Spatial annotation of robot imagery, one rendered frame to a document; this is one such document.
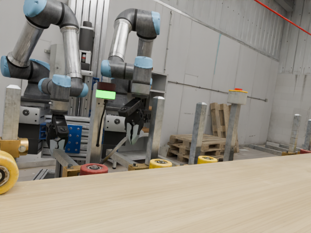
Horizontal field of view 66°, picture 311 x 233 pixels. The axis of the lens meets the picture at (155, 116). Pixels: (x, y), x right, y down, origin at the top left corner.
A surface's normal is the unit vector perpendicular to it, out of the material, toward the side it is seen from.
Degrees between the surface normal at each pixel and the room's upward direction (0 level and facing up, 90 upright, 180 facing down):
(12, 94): 90
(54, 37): 90
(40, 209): 0
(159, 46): 90
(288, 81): 90
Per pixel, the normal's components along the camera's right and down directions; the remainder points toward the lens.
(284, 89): -0.74, -0.04
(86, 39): 0.21, 0.11
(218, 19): 0.66, 0.14
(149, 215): 0.12, -0.99
